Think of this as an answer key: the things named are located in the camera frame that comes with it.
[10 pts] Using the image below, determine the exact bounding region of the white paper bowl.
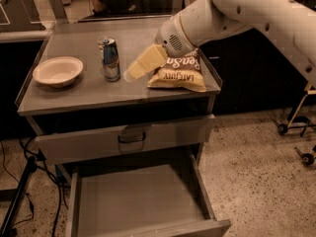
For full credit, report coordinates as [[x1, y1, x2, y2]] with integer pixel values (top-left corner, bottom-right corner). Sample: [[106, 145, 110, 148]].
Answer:
[[33, 56, 83, 88]]

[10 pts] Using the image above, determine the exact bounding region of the black drawer handle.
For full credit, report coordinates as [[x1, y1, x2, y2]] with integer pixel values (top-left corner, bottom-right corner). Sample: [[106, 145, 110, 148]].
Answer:
[[118, 132, 146, 143]]

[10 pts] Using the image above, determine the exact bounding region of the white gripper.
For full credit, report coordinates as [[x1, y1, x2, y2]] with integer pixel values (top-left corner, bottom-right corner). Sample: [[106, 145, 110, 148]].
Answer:
[[123, 12, 197, 81]]

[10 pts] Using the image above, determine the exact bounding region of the brown sea salt chips bag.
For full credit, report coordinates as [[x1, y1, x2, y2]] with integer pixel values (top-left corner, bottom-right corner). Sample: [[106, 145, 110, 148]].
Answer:
[[147, 50, 206, 93]]

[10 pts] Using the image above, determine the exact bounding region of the grey top drawer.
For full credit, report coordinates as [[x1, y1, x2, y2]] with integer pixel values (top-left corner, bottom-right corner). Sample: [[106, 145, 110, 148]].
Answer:
[[36, 115, 214, 165]]

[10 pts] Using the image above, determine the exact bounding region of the blue silver redbull can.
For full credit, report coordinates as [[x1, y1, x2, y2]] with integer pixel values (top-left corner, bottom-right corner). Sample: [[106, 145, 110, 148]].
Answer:
[[97, 36, 120, 82]]

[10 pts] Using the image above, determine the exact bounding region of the open grey middle drawer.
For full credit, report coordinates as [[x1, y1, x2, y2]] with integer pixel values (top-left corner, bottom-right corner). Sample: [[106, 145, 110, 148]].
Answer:
[[65, 153, 231, 237]]

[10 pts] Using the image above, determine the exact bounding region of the grey metal drawer cabinet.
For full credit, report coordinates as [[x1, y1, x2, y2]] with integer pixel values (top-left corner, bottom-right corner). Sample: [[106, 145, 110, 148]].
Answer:
[[15, 15, 223, 166]]

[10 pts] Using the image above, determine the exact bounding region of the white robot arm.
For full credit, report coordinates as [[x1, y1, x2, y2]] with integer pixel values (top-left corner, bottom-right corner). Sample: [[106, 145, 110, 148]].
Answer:
[[123, 0, 316, 86]]

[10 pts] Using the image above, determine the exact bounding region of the black tripod leg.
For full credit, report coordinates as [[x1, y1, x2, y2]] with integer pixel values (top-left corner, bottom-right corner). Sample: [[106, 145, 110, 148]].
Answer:
[[0, 156, 36, 237]]

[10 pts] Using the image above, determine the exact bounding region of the black floor cable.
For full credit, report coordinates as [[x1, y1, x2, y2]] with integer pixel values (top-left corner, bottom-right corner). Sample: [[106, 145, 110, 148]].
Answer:
[[0, 136, 70, 237]]

